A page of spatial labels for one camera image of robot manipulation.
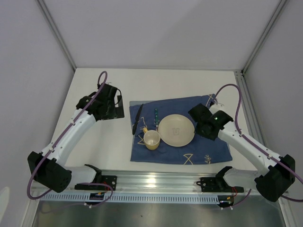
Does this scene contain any cream round plate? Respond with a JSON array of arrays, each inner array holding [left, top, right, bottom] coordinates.
[[158, 114, 195, 147]]

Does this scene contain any black handled knife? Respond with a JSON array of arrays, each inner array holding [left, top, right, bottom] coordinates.
[[132, 104, 144, 135]]

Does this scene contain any blue fish-pattern cloth placemat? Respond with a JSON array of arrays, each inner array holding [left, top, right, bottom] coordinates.
[[129, 94, 232, 165]]

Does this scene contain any metal spoon green handle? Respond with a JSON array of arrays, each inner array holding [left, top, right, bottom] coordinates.
[[154, 108, 160, 131]]

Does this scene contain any yellow plastic cup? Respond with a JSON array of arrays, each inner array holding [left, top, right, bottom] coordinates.
[[143, 127, 161, 150]]

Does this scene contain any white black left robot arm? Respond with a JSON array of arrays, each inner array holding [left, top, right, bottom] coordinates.
[[27, 84, 125, 193]]

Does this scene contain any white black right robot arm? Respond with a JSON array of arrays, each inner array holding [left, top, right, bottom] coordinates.
[[188, 104, 295, 202]]

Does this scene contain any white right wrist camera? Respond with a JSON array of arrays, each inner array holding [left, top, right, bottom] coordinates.
[[209, 101, 225, 114]]

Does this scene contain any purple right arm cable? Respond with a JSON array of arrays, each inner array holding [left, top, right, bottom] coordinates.
[[214, 84, 303, 207]]

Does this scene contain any aluminium right side rail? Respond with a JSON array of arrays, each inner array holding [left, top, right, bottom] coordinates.
[[234, 70, 267, 146]]

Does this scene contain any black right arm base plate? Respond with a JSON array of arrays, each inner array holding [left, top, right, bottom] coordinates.
[[196, 177, 244, 193]]

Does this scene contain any aluminium front mounting rail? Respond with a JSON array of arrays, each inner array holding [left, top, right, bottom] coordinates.
[[63, 168, 289, 196]]

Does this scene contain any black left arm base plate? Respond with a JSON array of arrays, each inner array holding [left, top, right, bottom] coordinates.
[[95, 175, 117, 191]]

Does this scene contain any white slotted cable duct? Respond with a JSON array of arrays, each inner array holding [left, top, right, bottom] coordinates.
[[41, 192, 220, 204]]

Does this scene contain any aluminium left corner post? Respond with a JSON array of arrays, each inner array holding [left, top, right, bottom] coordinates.
[[35, 0, 77, 72]]

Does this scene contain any aluminium corner post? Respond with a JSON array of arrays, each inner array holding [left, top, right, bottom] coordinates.
[[241, 0, 289, 76], [35, 0, 77, 72]]

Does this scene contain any aluminium right corner post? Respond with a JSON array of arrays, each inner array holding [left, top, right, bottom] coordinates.
[[241, 0, 289, 76]]

